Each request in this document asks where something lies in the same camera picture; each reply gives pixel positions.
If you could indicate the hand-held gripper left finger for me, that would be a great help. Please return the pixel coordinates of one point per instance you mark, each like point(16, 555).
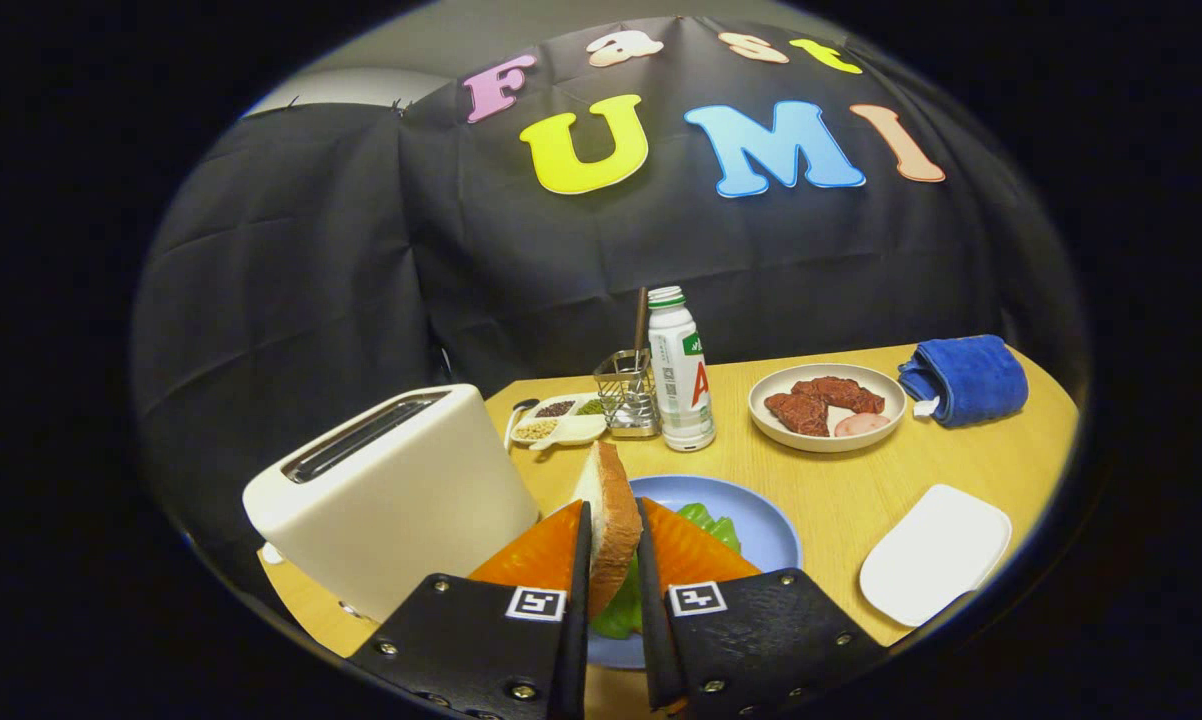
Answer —
point(579, 620)

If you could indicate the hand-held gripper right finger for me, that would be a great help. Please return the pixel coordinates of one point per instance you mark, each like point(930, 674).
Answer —
point(653, 620)

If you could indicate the large crusted bread slice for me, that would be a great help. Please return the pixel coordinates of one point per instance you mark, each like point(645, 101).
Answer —
point(611, 530)

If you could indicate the green lettuce leaf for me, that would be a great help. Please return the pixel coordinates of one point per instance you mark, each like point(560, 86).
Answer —
point(711, 522)

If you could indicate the blue plate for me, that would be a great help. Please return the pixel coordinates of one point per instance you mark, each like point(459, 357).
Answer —
point(761, 530)

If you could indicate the white divided seasoning dish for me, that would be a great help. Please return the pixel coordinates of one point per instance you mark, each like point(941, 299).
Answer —
point(581, 430)

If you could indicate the white toaster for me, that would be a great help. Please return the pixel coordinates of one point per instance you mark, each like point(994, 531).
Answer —
point(411, 520)

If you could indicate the white bottle with green cap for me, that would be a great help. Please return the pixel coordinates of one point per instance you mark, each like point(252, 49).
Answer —
point(676, 400)

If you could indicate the white spoon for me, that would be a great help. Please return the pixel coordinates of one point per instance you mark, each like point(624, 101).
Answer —
point(523, 405)

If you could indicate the beige plate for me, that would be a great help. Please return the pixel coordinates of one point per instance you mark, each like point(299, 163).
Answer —
point(821, 442)

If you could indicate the brown meat piece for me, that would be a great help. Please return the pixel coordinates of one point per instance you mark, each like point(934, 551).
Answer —
point(799, 413)
point(841, 393)

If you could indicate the pink ham slice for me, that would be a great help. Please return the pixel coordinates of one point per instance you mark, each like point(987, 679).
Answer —
point(861, 425)

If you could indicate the white square plate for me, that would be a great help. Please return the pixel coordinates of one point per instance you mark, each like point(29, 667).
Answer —
point(931, 555)

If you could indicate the blue towel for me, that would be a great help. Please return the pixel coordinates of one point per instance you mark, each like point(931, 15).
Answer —
point(971, 380)

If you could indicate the black backdrop cloth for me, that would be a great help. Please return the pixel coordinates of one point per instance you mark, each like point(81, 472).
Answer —
point(361, 250)

